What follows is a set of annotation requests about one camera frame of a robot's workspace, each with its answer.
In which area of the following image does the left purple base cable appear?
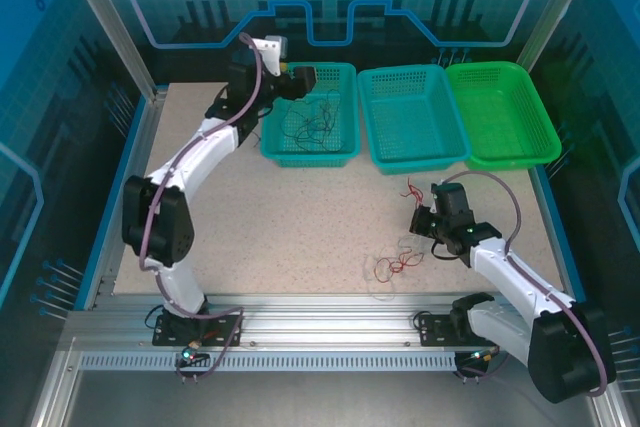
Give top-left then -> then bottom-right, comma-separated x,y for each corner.
174,316 -> 245,383

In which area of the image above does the green plastic basket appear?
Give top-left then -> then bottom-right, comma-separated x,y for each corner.
444,60 -> 562,172

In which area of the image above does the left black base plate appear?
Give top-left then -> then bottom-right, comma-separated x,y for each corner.
152,307 -> 245,348

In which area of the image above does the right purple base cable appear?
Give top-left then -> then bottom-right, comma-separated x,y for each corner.
453,341 -> 512,384

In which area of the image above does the slotted grey cable duct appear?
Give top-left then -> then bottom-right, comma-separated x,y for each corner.
79,350 -> 459,372

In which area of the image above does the teal plastic basket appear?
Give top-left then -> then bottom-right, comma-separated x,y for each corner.
356,65 -> 471,176

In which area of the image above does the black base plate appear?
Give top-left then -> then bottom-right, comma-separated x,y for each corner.
414,313 -> 501,348
152,307 -> 245,348

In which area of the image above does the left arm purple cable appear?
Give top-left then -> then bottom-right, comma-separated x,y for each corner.
138,32 -> 246,321

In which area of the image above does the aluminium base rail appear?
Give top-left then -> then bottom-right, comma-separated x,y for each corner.
67,291 -> 531,354

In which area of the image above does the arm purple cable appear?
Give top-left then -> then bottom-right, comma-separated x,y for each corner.
439,170 -> 617,398
138,32 -> 246,321

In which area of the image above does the teal basket with black cables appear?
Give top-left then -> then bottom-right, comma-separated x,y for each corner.
259,61 -> 361,169

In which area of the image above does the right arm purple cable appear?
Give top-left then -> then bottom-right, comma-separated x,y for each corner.
439,170 -> 617,398

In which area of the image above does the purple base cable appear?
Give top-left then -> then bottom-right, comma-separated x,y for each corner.
174,316 -> 245,383
453,341 -> 512,384

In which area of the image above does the aluminium table side rail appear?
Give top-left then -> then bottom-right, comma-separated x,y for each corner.
529,166 -> 634,427
27,89 -> 169,427

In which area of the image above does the red and white wire bundle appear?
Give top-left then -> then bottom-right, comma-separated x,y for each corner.
362,236 -> 432,299

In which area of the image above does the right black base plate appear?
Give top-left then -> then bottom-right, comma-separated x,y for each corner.
414,313 -> 501,348

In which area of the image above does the aluminium frame post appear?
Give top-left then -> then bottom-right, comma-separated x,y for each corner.
517,0 -> 606,68
53,0 -> 169,104

